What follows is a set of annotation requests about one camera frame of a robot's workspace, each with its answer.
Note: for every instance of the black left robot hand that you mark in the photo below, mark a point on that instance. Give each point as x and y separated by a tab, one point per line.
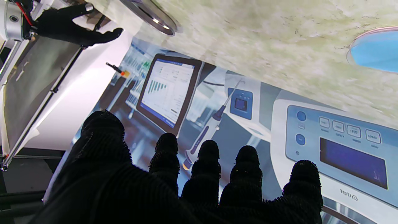
124	186

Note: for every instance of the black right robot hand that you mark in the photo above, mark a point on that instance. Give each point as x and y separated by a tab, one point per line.
65	28

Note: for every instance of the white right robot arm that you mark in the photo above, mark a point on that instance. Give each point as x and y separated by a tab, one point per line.
9	20

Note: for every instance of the pink culture dish base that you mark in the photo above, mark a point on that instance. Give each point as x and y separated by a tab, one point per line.
349	54

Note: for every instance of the metal backdrop stand pole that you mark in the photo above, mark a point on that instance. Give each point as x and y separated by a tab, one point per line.
43	109

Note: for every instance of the steel kidney tray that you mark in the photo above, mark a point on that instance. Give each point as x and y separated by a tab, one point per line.
152	15

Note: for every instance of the printed laboratory backdrop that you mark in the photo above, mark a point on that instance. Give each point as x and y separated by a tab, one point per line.
279	124

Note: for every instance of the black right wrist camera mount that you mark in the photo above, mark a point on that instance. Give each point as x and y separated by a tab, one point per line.
29	4

